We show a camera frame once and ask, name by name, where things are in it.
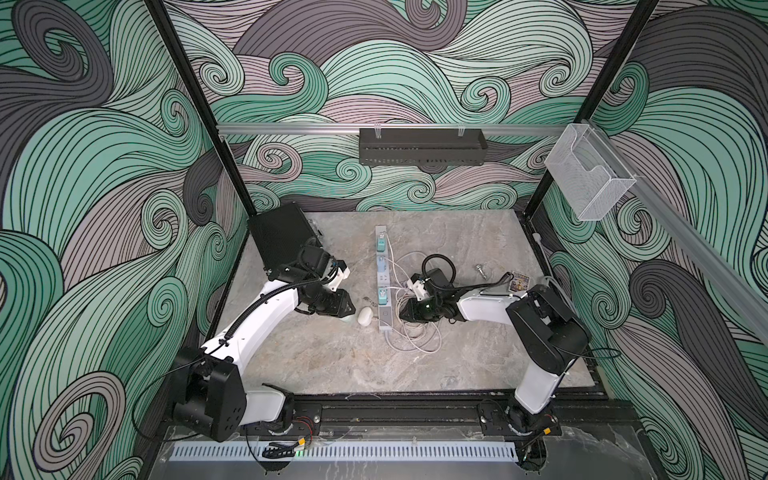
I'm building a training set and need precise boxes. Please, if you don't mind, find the white power strip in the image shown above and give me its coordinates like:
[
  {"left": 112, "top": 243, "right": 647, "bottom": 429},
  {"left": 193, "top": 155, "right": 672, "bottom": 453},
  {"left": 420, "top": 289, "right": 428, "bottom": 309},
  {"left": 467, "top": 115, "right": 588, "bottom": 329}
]
[{"left": 375, "top": 225, "right": 393, "bottom": 333}]

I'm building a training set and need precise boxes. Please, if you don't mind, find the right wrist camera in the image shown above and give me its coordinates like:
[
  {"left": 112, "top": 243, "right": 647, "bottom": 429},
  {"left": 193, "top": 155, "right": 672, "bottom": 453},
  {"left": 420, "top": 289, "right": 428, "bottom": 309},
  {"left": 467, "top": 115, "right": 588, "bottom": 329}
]
[{"left": 406, "top": 275, "right": 432, "bottom": 302}]

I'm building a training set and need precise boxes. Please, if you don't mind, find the lavender cable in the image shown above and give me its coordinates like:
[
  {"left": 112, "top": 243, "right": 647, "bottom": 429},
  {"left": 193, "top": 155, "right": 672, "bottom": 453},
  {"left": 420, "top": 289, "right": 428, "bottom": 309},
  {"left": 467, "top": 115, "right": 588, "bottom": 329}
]
[{"left": 386, "top": 272, "right": 421, "bottom": 319}]

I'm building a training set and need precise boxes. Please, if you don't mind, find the aluminium wall rail back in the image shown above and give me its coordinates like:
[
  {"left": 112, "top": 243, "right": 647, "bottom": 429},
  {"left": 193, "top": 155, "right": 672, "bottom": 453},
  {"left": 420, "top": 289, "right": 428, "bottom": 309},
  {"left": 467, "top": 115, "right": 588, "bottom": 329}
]
[{"left": 217, "top": 122, "right": 568, "bottom": 139}]

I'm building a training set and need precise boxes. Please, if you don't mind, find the beige cable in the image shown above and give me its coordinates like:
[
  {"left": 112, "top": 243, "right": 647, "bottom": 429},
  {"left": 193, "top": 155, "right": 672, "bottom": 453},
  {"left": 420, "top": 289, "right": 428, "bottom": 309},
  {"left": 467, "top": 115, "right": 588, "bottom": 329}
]
[{"left": 383, "top": 245, "right": 445, "bottom": 355}]

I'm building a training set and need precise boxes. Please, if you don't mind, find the white slotted cable duct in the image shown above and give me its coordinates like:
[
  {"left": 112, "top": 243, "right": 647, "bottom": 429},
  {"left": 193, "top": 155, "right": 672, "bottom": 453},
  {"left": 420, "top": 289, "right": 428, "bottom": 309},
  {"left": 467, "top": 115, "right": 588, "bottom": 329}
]
[{"left": 169, "top": 440, "right": 518, "bottom": 463}]

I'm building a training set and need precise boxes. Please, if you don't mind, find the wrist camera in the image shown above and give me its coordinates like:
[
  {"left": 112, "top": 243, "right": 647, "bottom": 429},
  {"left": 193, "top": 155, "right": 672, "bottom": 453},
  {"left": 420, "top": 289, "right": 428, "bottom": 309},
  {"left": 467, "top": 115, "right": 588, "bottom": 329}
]
[
  {"left": 406, "top": 275, "right": 432, "bottom": 302},
  {"left": 321, "top": 260, "right": 351, "bottom": 292}
]

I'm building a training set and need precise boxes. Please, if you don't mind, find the clear acrylic wall bin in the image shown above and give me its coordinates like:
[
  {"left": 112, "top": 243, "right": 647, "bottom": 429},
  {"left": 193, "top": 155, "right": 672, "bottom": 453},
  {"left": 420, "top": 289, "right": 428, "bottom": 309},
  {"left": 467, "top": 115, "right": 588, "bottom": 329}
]
[{"left": 545, "top": 123, "right": 636, "bottom": 221}]

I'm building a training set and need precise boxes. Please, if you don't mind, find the aluminium wall rail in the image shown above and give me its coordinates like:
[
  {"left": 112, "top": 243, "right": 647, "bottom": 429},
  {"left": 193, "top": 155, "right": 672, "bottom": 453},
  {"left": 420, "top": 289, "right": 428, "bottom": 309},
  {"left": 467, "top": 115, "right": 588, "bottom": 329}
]
[
  {"left": 217, "top": 122, "right": 568, "bottom": 139},
  {"left": 586, "top": 121, "right": 767, "bottom": 339}
]

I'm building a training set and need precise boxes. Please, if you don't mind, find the small card box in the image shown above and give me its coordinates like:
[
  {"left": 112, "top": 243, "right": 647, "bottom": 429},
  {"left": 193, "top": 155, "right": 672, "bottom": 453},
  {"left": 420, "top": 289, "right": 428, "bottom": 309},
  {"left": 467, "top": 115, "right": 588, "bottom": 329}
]
[{"left": 509, "top": 272, "right": 531, "bottom": 293}]

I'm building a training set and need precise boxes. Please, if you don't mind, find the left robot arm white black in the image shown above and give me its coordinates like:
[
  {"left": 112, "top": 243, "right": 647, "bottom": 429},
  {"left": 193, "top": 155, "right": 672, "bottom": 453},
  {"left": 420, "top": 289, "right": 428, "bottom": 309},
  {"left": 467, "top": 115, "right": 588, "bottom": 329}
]
[{"left": 169, "top": 238, "right": 356, "bottom": 442}]

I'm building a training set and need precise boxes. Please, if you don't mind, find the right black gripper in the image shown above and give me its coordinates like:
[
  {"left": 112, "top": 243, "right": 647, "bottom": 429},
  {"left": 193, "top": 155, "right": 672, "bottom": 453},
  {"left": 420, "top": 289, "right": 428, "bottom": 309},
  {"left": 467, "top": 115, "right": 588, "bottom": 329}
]
[{"left": 396, "top": 298, "right": 441, "bottom": 323}]

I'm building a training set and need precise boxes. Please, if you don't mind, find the grey cable right edge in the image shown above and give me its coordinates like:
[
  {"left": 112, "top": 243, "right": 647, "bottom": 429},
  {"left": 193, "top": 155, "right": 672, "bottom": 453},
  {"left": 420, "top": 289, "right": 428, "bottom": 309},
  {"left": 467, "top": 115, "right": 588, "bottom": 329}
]
[{"left": 530, "top": 233, "right": 577, "bottom": 301}]

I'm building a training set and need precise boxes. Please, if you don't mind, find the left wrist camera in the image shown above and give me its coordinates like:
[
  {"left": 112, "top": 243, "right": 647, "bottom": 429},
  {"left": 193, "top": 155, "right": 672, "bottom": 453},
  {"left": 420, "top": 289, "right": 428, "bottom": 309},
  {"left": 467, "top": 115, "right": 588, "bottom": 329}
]
[{"left": 321, "top": 260, "right": 351, "bottom": 292}]

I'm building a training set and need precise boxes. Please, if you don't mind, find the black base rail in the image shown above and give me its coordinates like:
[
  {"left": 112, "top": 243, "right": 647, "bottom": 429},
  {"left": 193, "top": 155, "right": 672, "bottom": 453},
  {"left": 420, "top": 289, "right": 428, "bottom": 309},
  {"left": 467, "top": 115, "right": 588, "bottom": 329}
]
[{"left": 287, "top": 388, "right": 639, "bottom": 438}]

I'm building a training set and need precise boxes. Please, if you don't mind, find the black wall shelf tray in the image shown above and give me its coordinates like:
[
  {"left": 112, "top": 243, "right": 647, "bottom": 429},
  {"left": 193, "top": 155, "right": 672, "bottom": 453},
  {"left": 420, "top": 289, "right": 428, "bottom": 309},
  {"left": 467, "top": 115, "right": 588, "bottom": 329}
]
[{"left": 358, "top": 127, "right": 489, "bottom": 168}]

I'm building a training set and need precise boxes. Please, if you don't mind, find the white earbud case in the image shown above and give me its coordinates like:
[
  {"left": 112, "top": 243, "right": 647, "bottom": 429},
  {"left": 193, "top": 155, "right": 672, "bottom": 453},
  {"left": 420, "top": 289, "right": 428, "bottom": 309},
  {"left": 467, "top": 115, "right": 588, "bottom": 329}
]
[{"left": 356, "top": 306, "right": 374, "bottom": 327}]

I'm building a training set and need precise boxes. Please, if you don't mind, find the aluminium wall rail right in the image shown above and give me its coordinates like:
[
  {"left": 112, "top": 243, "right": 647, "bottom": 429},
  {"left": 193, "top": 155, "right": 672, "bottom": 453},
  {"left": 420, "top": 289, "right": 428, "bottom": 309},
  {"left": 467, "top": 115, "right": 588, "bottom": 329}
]
[{"left": 586, "top": 121, "right": 767, "bottom": 339}]

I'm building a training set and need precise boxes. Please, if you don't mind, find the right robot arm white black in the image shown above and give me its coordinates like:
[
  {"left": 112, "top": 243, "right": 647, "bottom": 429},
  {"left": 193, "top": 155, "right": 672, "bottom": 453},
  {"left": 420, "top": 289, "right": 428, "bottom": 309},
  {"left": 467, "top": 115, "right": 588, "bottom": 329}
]
[{"left": 396, "top": 254, "right": 591, "bottom": 437}]

